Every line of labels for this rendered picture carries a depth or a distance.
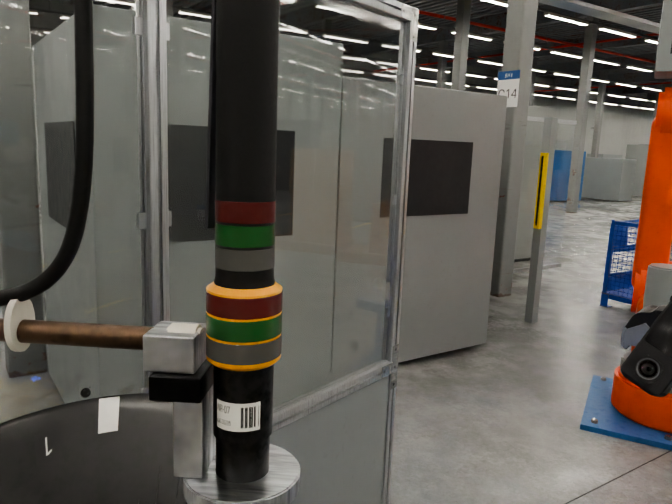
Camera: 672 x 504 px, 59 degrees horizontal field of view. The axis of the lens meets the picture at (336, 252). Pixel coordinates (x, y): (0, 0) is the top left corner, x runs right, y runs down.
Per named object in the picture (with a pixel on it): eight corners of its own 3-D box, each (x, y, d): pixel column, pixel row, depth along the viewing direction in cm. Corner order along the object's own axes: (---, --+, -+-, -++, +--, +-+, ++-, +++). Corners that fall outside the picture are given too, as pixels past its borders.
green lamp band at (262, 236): (207, 247, 32) (207, 224, 32) (223, 237, 35) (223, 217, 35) (269, 250, 32) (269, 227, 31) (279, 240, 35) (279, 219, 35)
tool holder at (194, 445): (130, 515, 33) (126, 347, 31) (173, 451, 40) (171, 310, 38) (291, 527, 32) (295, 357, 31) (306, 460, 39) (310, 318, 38)
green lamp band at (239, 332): (196, 340, 32) (195, 319, 32) (217, 318, 37) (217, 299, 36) (275, 345, 32) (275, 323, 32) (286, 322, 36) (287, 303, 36)
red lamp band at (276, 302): (195, 317, 32) (195, 296, 32) (217, 297, 36) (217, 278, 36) (275, 322, 32) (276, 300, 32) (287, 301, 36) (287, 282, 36)
